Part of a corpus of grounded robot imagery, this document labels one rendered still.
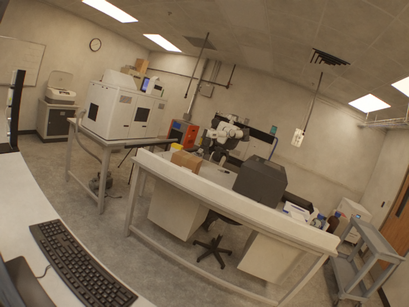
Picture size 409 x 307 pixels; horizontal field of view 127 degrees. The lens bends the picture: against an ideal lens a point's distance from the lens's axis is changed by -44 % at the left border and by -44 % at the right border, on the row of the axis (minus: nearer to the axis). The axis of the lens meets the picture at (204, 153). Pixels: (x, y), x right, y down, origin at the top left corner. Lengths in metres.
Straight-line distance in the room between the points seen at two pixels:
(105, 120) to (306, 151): 4.06
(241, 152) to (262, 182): 1.93
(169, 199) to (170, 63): 4.52
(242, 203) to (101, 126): 1.48
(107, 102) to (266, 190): 1.64
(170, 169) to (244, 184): 0.61
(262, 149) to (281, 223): 2.23
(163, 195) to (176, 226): 0.34
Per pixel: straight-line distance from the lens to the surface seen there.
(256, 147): 3.36
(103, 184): 2.09
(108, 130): 1.86
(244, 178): 1.53
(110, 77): 1.98
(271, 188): 1.54
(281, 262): 1.83
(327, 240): 1.41
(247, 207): 1.25
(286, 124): 4.49
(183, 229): 1.88
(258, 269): 1.90
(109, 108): 1.86
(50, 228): 0.80
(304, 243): 1.37
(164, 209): 1.90
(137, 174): 1.64
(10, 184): 1.11
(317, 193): 4.83
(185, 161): 1.45
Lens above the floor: 1.47
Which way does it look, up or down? 13 degrees down
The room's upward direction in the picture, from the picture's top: 19 degrees clockwise
